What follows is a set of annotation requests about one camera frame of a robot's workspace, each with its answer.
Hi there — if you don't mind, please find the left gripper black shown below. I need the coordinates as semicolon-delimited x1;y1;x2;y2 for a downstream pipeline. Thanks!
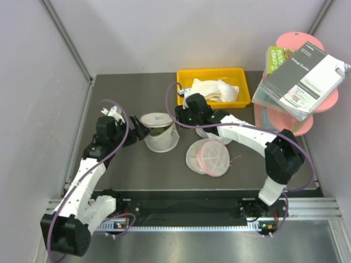
110;115;151;148

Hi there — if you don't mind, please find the dark green bra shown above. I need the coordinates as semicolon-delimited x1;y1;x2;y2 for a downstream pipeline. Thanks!
149;125;171;136

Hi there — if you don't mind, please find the white mesh laundry bag beige trim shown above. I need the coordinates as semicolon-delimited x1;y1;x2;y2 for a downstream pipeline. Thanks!
140;112;180;153

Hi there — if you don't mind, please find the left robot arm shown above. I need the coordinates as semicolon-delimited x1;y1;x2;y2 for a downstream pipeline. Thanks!
40;113;151;256

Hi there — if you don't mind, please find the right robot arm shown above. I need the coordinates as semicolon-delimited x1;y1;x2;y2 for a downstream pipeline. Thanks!
175;89;305;217

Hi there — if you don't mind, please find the beige bra in tray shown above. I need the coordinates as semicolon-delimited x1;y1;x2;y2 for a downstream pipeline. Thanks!
191;78;240;102

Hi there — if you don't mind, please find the mesh laundry bag pink trim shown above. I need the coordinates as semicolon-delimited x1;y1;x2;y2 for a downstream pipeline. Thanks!
185;139;230;177

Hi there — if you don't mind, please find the yellow plastic tray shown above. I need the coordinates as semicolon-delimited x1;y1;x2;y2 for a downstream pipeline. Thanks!
177;67;251;109

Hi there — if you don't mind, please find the pink tiered shelf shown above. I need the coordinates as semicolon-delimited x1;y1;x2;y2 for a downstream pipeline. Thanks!
252;31;339;136

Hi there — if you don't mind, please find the green storey house book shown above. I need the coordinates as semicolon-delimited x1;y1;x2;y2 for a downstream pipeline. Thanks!
265;46;295;75

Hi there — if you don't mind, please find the grey spiral setup guide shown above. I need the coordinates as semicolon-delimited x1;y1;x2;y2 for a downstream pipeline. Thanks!
252;42;350;121

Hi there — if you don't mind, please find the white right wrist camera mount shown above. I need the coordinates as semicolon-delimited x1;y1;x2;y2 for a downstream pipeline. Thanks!
177;88;194;105

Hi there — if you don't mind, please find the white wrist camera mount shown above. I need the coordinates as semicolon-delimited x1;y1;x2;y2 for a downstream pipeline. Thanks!
177;88;194;105
101;106;124;122

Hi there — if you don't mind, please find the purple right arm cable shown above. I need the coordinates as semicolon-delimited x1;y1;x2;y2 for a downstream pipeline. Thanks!
166;81;316;238

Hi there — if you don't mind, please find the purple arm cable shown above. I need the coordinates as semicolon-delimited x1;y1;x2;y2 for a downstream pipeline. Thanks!
45;99;137;263
166;81;316;238

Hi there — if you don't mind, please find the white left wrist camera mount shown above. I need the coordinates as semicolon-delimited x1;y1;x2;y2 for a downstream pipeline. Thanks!
101;106;124;122

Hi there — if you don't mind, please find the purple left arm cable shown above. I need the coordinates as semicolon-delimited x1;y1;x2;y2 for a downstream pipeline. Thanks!
45;99;137;263

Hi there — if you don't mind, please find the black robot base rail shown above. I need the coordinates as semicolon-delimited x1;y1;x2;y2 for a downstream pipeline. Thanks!
92;189;287;227

